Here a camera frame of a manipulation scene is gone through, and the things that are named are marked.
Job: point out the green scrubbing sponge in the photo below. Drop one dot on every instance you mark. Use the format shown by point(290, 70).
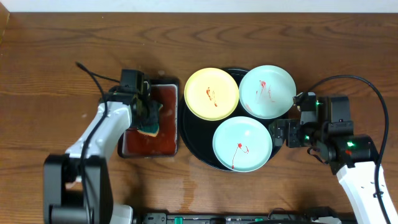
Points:
point(149, 130)

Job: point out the light blue plate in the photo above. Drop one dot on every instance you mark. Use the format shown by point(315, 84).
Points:
point(267, 92)
point(242, 144)

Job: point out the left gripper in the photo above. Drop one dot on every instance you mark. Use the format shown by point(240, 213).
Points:
point(149, 109)

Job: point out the yellow plate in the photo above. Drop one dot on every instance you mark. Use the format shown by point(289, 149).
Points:
point(211, 94)

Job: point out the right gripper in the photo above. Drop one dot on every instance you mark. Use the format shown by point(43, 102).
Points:
point(291, 127)

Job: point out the black round serving tray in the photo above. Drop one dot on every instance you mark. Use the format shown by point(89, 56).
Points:
point(197, 133)

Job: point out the light blue plate front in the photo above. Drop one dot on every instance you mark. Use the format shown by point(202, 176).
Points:
point(242, 144)

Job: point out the black rectangular water tray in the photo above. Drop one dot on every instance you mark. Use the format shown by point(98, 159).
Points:
point(132, 144)

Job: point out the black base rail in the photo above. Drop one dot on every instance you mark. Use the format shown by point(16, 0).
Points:
point(163, 218)

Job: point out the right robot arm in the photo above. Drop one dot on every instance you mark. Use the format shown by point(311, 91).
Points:
point(326, 129)

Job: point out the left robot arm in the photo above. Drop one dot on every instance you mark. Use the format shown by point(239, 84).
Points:
point(77, 187)

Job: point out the light blue plate upper right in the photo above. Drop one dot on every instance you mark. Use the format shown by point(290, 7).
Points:
point(267, 92)

